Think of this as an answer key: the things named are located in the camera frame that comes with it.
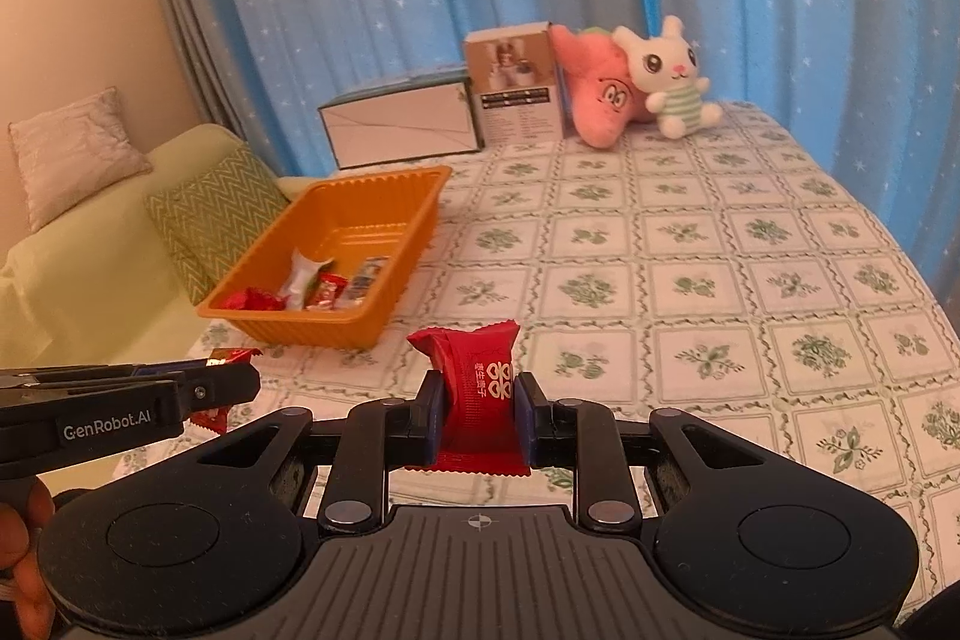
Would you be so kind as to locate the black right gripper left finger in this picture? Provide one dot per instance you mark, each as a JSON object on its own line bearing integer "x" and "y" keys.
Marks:
{"x": 377, "y": 438}

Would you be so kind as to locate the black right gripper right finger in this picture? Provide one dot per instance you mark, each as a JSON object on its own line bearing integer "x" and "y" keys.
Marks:
{"x": 582, "y": 437}

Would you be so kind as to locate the red square snack packet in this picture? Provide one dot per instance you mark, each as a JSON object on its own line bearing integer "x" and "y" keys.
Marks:
{"x": 479, "y": 435}

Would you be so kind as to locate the small red candy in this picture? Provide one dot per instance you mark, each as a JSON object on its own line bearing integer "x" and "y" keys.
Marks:
{"x": 324, "y": 291}

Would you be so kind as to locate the red orange candy packet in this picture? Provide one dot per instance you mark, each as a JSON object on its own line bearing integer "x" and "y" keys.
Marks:
{"x": 228, "y": 378}

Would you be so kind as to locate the white green snack packet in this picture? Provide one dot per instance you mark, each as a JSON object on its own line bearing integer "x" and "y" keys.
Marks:
{"x": 301, "y": 279}

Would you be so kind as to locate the clear printed snack packet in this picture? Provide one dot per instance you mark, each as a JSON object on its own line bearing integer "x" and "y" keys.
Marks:
{"x": 358, "y": 288}

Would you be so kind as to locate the large red snack packet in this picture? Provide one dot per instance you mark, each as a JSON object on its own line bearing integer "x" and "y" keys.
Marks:
{"x": 252, "y": 299}

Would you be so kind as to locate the person's left hand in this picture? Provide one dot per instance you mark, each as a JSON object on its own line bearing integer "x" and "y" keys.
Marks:
{"x": 32, "y": 604}

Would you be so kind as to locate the light green sofa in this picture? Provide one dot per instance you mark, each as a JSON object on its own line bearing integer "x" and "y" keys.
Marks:
{"x": 96, "y": 285}

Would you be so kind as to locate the green floral tablecloth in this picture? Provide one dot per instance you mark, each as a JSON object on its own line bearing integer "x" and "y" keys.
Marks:
{"x": 726, "y": 275}

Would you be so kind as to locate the orange plastic tray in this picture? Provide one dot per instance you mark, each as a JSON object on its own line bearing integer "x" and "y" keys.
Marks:
{"x": 389, "y": 214}

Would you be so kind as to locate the green chevron cushion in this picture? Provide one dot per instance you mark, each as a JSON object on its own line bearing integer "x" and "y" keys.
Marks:
{"x": 208, "y": 222}

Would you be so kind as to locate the beige silk cushion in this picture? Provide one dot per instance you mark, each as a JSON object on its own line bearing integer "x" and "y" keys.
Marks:
{"x": 69, "y": 154}

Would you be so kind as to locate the white flat cardboard box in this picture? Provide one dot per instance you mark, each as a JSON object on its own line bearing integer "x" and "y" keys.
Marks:
{"x": 418, "y": 117}

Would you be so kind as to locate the pink star plush toy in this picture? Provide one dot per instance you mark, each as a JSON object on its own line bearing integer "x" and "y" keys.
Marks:
{"x": 602, "y": 99}

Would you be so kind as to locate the tall humidifier product box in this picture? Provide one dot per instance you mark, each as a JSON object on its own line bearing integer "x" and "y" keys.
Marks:
{"x": 514, "y": 84}

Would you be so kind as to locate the white bunny plush toy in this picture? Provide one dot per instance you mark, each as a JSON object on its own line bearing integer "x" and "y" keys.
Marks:
{"x": 665, "y": 69}

